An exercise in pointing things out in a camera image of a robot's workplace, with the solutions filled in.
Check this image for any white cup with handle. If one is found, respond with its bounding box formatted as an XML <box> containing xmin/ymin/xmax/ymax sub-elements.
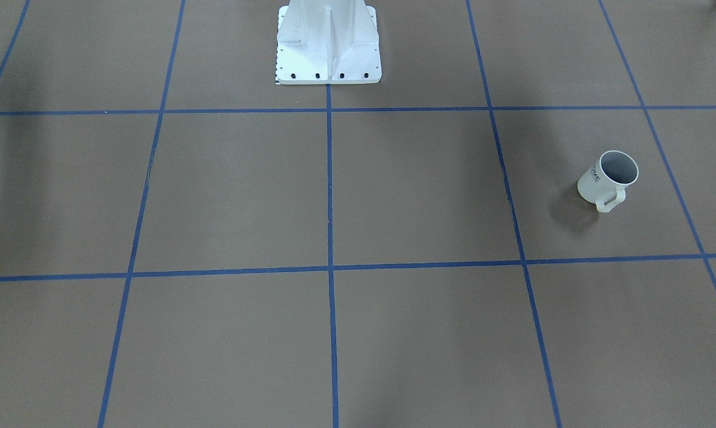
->
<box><xmin>576</xmin><ymin>150</ymin><xmax>640</xmax><ymax>213</ymax></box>

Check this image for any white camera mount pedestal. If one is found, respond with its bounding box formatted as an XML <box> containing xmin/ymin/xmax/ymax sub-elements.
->
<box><xmin>275</xmin><ymin>1</ymin><xmax>382</xmax><ymax>85</ymax></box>

